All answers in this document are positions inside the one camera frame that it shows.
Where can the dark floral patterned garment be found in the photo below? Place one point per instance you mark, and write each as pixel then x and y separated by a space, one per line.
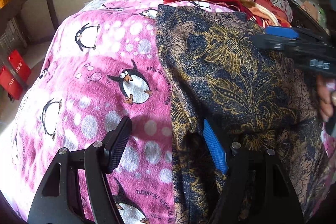
pixel 254 95

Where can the pink penguin blanket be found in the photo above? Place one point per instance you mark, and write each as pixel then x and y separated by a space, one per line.
pixel 102 65

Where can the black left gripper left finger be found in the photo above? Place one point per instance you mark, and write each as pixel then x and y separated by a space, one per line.
pixel 58 197

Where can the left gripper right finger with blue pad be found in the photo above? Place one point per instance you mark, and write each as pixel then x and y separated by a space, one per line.
pixel 254 178

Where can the right hand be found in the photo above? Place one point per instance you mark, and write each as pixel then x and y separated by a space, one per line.
pixel 326 94

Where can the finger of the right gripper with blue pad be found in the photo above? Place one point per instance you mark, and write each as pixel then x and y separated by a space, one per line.
pixel 285 32

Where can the red box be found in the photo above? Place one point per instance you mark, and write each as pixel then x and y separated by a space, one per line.
pixel 19 65
pixel 10 84

